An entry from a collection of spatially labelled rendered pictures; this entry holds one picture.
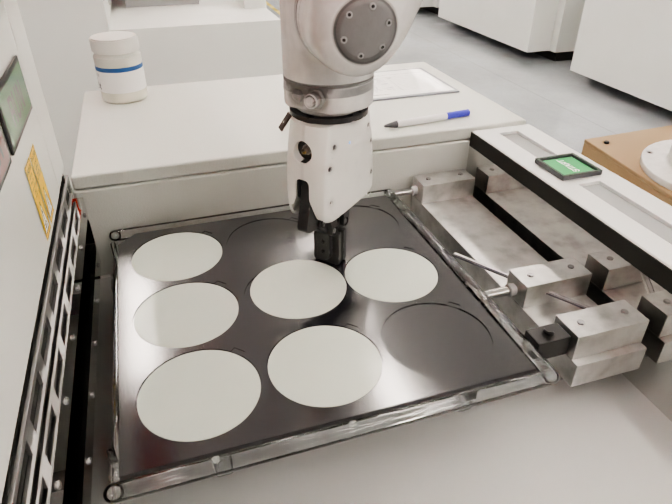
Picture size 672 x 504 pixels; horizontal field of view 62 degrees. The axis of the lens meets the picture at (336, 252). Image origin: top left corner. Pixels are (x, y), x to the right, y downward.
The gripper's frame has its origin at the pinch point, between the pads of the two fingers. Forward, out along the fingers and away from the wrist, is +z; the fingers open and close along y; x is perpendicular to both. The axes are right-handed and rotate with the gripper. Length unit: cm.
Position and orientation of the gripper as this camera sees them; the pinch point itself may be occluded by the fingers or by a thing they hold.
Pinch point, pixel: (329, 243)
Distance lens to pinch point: 62.1
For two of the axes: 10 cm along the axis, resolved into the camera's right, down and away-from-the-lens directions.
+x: -8.6, -2.7, 4.2
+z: 0.0, 8.4, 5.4
